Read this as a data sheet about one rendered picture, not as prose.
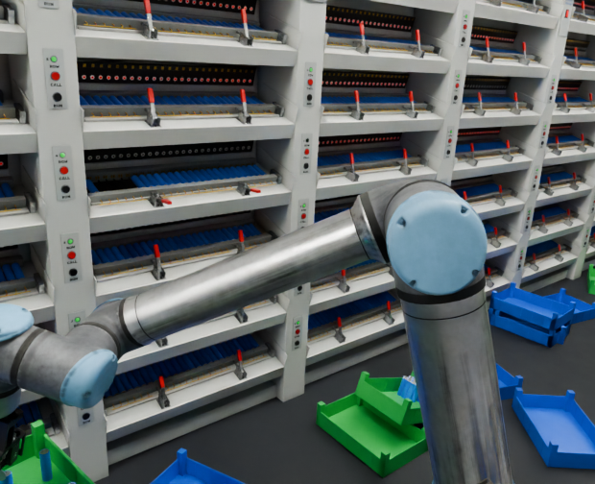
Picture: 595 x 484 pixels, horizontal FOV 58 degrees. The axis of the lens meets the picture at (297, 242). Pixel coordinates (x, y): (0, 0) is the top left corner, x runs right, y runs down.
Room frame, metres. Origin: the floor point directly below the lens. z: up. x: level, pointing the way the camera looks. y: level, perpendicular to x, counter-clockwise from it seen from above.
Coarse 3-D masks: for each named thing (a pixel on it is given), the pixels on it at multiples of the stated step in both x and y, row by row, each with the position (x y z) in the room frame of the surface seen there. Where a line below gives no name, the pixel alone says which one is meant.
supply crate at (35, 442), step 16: (32, 432) 0.91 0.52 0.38; (32, 448) 0.91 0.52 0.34; (48, 448) 0.90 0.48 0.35; (16, 464) 0.88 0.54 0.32; (32, 464) 0.88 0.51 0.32; (64, 464) 0.85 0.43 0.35; (16, 480) 0.84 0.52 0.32; (32, 480) 0.84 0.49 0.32; (64, 480) 0.84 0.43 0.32; (80, 480) 0.81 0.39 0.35
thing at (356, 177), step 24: (336, 144) 1.94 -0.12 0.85; (360, 144) 2.01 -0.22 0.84; (384, 144) 2.10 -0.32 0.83; (408, 144) 2.16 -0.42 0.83; (336, 168) 1.80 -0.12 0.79; (360, 168) 1.88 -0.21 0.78; (384, 168) 1.93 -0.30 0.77; (408, 168) 1.95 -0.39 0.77; (432, 168) 2.06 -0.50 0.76; (336, 192) 1.72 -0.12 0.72; (360, 192) 1.80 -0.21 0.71
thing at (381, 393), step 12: (360, 384) 1.52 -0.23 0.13; (372, 384) 1.57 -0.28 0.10; (384, 384) 1.61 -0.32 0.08; (396, 384) 1.65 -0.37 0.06; (360, 396) 1.51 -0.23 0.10; (372, 396) 1.48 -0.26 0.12; (384, 396) 1.45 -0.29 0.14; (396, 396) 1.61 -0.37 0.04; (384, 408) 1.43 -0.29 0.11; (396, 408) 1.40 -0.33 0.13; (408, 408) 1.39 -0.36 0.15; (396, 420) 1.39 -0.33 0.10; (408, 420) 1.39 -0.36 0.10; (420, 420) 1.43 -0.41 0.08
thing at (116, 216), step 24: (96, 168) 1.40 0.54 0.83; (264, 168) 1.71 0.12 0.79; (216, 192) 1.48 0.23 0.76; (264, 192) 1.55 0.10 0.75; (288, 192) 1.59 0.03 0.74; (96, 216) 1.23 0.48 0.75; (120, 216) 1.27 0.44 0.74; (144, 216) 1.31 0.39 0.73; (168, 216) 1.35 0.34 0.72; (192, 216) 1.40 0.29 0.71
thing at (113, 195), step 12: (216, 180) 1.50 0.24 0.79; (228, 180) 1.52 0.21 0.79; (240, 180) 1.54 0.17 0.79; (252, 180) 1.56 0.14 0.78; (264, 180) 1.59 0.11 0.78; (96, 192) 1.29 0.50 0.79; (108, 192) 1.30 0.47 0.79; (120, 192) 1.32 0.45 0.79; (132, 192) 1.33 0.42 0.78; (144, 192) 1.35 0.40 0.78; (168, 192) 1.40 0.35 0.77; (180, 192) 1.42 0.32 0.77; (204, 192) 1.45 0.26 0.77; (108, 204) 1.28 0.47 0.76
